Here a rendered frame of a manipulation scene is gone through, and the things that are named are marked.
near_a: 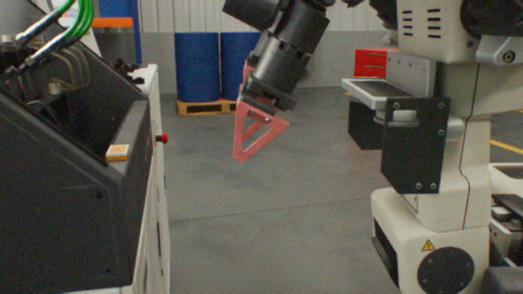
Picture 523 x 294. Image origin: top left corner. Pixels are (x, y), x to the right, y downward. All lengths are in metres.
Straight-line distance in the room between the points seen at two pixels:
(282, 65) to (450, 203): 0.41
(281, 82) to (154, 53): 6.85
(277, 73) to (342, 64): 7.72
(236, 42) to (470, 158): 5.00
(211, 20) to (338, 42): 2.36
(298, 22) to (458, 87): 0.34
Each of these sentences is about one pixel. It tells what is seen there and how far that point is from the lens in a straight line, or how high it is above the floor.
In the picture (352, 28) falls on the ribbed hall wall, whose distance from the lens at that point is 8.31.
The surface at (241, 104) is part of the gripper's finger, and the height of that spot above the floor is 1.06.
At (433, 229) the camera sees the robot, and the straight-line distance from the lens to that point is 0.82.
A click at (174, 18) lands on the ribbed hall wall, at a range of 7.40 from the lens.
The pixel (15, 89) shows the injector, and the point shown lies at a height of 1.02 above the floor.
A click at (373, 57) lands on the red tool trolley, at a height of 0.78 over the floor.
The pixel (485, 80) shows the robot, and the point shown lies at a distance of 0.80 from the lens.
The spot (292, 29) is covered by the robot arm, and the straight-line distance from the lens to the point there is 0.54.
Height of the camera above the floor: 1.16
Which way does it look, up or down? 17 degrees down
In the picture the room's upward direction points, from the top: straight up
